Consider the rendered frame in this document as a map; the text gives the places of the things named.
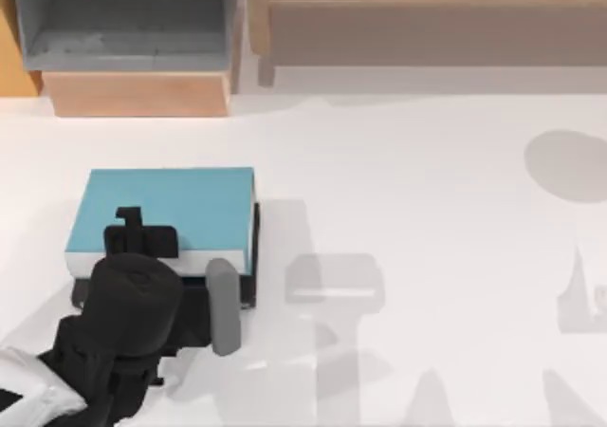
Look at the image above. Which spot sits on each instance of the wooden open shelves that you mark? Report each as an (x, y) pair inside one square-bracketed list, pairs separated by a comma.
[(427, 33)]

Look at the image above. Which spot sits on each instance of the grey drawer inside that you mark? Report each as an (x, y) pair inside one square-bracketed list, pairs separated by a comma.
[(123, 24)]

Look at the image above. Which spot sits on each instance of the blue book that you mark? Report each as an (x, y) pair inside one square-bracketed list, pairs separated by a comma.
[(189, 204)]

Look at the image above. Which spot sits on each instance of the pale wooden drawer front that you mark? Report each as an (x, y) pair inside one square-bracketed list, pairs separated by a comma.
[(137, 94)]

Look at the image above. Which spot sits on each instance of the wooden cupboard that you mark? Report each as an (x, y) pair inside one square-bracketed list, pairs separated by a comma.
[(10, 42)]

